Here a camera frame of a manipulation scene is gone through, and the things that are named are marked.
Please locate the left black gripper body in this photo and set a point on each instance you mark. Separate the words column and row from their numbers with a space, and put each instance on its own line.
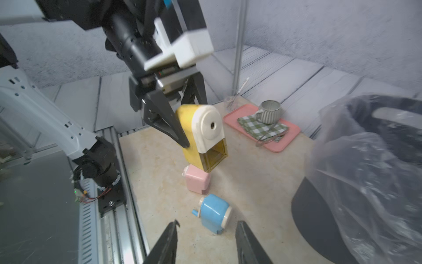
column 171, row 81

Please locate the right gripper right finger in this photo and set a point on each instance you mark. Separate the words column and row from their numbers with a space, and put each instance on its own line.
column 249, row 250

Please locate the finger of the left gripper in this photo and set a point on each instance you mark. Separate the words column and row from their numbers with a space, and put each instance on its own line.
column 195, row 90
column 159, row 115

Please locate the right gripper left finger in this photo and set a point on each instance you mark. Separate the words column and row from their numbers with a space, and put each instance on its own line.
column 164, row 251

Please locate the blue pencil sharpener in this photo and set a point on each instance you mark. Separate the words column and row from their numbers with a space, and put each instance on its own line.
column 214, row 213

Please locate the pink pencil sharpener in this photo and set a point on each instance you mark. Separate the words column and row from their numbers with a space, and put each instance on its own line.
column 197, row 180

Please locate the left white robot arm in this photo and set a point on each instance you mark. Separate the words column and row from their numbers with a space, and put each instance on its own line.
column 129, row 28

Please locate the pink plastic tray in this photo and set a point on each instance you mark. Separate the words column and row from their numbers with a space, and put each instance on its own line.
column 249, row 109

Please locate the clear glass with stick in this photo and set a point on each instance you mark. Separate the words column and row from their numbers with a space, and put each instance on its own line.
column 231, row 101

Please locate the ribbed grey cup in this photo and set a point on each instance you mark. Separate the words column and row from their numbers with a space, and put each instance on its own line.
column 269, row 112

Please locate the green checkered cloth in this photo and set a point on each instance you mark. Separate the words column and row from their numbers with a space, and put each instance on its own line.
column 260, row 130

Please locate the dark grey trash bin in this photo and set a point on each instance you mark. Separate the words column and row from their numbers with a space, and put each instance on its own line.
column 329, row 198

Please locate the aluminium mounting rail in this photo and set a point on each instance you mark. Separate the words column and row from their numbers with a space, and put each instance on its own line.
column 121, row 236

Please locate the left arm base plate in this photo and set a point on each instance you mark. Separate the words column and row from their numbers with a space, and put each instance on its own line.
column 112, row 199

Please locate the white slotted cable duct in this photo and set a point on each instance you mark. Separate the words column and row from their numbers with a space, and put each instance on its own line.
column 88, row 218

